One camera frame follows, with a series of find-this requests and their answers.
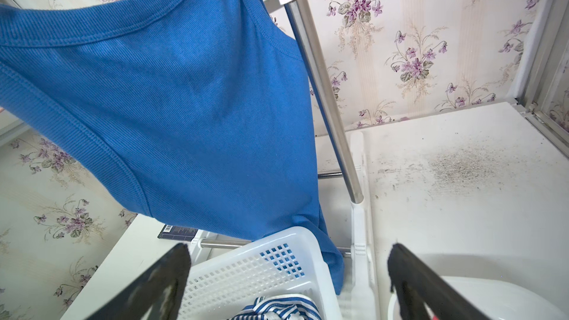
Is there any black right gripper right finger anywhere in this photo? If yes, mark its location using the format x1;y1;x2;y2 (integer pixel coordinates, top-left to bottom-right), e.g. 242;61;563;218
388;243;487;320

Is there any blue white striped tank top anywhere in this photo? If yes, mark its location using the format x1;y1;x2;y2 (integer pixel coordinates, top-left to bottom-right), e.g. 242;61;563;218
231;293;322;320

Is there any white perforated plastic basket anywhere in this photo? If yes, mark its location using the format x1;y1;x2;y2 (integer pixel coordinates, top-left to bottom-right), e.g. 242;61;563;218
179;227;342;319

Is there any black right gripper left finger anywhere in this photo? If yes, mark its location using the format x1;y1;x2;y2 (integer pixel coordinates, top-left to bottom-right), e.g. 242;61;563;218
89;243;191;319

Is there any white plastic tray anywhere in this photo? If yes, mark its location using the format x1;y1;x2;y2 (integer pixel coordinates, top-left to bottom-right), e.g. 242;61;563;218
388;276;568;319

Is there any white metal clothes rack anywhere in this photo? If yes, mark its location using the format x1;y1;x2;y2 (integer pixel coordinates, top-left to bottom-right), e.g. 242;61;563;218
190;0;379;319

